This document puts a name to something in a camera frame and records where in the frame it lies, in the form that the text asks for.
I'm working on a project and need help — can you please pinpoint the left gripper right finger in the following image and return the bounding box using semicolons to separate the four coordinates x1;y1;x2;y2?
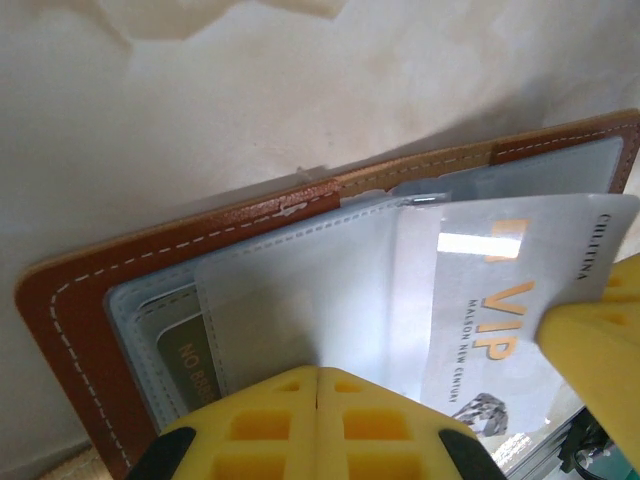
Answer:
318;367;506;480

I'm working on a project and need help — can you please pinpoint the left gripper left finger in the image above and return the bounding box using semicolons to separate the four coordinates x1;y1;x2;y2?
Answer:
127;364;321;480

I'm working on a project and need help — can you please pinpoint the silver VIP card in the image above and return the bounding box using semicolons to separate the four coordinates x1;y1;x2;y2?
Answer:
422;192;640;451

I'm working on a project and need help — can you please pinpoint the brown leather card holder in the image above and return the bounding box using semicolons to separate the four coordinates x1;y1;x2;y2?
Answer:
14;107;640;480

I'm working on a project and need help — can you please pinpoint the olive green card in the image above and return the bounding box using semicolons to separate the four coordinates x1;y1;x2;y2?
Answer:
153;314;224;419

